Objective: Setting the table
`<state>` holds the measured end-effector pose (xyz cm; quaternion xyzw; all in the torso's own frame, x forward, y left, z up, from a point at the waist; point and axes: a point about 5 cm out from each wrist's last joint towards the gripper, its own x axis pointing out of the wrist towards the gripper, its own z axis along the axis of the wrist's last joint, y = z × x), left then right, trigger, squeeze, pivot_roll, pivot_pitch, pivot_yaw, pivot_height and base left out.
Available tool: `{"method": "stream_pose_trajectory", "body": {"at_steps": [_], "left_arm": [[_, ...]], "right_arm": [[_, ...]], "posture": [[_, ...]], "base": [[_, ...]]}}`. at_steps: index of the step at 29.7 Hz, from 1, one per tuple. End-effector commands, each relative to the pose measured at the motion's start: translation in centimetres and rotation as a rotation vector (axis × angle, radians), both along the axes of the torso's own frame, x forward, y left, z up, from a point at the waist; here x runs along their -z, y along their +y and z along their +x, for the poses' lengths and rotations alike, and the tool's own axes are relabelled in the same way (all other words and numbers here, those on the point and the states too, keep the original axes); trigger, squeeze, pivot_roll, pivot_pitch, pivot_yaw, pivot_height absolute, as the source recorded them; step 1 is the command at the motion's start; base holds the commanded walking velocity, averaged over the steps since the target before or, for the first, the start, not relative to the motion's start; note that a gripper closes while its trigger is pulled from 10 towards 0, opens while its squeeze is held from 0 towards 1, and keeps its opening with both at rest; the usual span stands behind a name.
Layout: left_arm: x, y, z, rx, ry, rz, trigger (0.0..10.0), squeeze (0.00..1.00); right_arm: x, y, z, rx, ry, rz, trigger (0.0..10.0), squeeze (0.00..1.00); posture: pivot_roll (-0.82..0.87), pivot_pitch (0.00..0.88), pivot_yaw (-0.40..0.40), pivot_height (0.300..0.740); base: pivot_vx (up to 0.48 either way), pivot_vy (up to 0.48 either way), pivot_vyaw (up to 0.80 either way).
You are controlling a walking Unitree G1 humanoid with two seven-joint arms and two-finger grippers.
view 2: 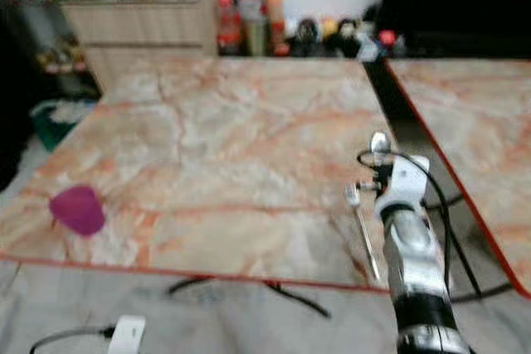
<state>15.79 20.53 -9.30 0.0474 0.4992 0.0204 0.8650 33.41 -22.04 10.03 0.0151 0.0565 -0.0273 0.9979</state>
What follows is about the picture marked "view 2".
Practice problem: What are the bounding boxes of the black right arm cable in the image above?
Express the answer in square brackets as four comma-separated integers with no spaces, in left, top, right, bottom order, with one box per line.
[357,149,484,297]

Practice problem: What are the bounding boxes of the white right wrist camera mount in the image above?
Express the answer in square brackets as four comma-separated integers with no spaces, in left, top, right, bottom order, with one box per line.
[373,155,432,218]

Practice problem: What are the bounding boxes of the steel canister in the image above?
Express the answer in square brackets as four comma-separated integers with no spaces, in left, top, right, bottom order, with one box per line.
[245,18,266,58]

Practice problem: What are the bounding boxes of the tall red lid jar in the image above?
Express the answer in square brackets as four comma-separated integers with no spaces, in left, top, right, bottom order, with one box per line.
[261,0,283,48]

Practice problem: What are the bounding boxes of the small white box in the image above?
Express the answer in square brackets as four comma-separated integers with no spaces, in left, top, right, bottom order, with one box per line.
[355,36,382,62]

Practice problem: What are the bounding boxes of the light wooden cabinet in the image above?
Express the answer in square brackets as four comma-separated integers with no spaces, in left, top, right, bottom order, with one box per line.
[60,0,229,94]

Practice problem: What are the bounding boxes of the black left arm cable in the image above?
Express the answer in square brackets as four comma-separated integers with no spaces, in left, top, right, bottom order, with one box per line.
[29,325,117,354]

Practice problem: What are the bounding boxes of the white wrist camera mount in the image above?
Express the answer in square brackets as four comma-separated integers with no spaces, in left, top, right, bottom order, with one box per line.
[373,155,432,218]
[108,314,147,354]

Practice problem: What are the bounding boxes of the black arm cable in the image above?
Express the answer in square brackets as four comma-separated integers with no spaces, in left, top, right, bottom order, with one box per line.
[29,325,117,354]
[357,149,484,297]

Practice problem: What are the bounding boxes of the purple plastic cup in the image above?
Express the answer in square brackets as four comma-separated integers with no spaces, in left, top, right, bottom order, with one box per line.
[49,186,106,237]

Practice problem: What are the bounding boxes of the green basket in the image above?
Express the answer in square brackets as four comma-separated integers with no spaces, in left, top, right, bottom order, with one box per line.
[31,99,96,152]

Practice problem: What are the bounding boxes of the black television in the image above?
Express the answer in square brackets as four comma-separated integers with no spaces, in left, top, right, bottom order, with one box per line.
[375,0,531,58]

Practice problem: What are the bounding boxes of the red lid plastic jar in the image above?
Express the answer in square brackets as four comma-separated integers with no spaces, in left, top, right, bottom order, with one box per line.
[216,0,241,56]
[237,0,262,20]

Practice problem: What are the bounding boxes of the steel fork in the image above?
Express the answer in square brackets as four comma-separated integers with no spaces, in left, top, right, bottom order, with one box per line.
[344,183,382,282]

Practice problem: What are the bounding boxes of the steel spoon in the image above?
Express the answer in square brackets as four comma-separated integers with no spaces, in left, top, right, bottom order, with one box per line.
[368,131,392,160]

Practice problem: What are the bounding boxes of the black folding table legs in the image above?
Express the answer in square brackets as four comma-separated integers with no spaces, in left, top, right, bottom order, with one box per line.
[168,275,329,319]

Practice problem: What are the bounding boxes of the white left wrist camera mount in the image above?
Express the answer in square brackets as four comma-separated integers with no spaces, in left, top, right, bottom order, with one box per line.
[108,314,147,354]

